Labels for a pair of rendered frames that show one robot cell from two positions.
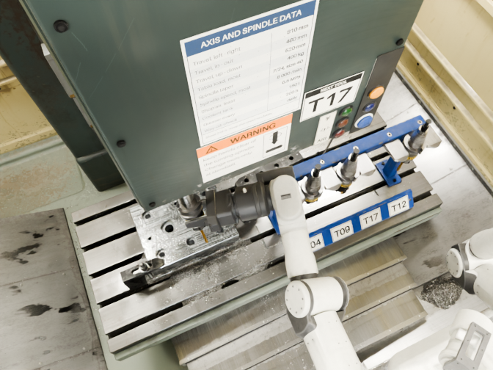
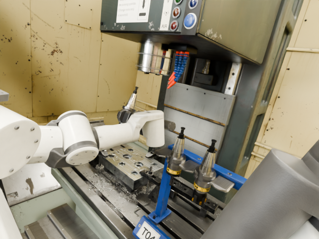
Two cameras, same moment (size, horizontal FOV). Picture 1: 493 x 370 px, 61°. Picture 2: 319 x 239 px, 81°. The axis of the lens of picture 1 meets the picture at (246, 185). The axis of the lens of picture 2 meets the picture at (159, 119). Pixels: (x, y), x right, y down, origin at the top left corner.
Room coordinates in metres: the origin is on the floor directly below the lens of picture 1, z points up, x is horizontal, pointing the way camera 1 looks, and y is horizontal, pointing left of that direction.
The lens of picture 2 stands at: (0.17, -0.65, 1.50)
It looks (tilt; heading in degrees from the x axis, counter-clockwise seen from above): 16 degrees down; 62
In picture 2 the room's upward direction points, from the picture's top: 10 degrees clockwise
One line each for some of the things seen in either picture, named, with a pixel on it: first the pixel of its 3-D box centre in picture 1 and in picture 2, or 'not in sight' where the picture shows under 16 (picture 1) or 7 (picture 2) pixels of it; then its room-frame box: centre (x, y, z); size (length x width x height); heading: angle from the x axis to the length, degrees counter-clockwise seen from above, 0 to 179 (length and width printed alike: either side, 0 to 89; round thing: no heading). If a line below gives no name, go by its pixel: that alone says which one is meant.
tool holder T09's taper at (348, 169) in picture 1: (351, 164); (208, 161); (0.55, -0.28, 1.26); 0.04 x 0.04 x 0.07
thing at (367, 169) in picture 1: (364, 165); (221, 184); (0.57, -0.33, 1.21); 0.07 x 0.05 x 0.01; 23
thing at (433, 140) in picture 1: (429, 137); not in sight; (0.66, -0.53, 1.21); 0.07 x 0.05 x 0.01; 23
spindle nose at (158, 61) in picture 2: not in sight; (154, 59); (0.51, 0.14, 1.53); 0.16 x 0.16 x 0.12
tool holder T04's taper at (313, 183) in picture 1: (314, 179); (178, 146); (0.51, -0.18, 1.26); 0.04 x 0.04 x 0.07
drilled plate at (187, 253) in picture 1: (184, 224); (132, 164); (0.50, 0.21, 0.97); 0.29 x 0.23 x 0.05; 113
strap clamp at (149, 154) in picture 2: not in sight; (153, 157); (0.65, 0.25, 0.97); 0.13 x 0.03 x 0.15; 23
